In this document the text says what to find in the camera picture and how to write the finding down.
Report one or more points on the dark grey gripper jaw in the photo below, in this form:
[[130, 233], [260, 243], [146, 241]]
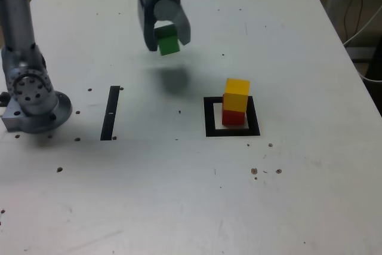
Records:
[[147, 25]]

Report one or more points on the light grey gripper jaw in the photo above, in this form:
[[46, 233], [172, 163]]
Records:
[[165, 8]]

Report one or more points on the green cube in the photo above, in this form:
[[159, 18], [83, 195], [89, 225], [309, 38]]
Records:
[[168, 44]]

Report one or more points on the yellow cube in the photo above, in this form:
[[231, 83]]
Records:
[[235, 96]]

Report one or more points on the red cube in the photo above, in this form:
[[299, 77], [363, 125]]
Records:
[[232, 117]]

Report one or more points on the black tape square outline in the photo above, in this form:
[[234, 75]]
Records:
[[209, 123]]

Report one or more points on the black tape strip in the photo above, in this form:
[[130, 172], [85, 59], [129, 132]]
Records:
[[110, 123]]

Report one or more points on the grey bar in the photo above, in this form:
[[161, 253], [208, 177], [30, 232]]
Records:
[[359, 53]]

